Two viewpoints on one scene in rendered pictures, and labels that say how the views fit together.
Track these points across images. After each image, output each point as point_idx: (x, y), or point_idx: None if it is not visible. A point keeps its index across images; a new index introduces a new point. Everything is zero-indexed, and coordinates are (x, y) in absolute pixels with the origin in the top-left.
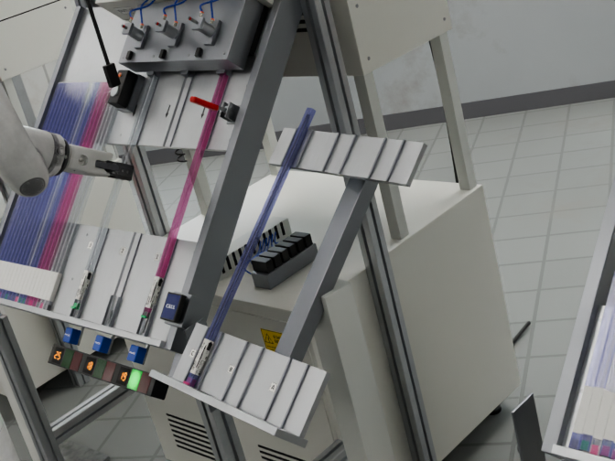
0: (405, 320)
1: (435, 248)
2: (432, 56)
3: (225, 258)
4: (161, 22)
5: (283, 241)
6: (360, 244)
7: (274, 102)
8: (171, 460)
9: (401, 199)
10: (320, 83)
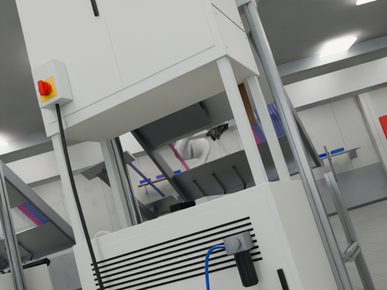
0: None
1: None
2: (66, 147)
3: (170, 183)
4: None
5: (183, 202)
6: (140, 217)
7: (135, 138)
8: None
9: (117, 213)
10: (119, 138)
